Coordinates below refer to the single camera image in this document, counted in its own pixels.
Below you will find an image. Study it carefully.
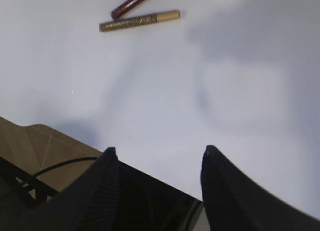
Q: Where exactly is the black floor cable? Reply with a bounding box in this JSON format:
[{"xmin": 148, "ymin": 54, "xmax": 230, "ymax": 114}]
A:
[{"xmin": 33, "ymin": 156, "xmax": 100, "ymax": 179}]

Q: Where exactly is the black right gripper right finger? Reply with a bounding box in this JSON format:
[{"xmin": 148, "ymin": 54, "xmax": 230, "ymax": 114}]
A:
[{"xmin": 200, "ymin": 145, "xmax": 320, "ymax": 231}]

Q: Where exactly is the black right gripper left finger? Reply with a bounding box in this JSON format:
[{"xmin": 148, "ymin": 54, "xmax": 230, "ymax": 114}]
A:
[{"xmin": 29, "ymin": 147, "xmax": 120, "ymax": 231}]

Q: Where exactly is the gold glitter pen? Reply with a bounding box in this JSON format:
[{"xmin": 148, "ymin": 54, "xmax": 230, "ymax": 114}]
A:
[{"xmin": 99, "ymin": 10, "xmax": 181, "ymax": 32}]

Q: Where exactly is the red glitter pen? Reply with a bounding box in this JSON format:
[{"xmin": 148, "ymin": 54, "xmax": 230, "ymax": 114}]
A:
[{"xmin": 110, "ymin": 0, "xmax": 145, "ymax": 21}]

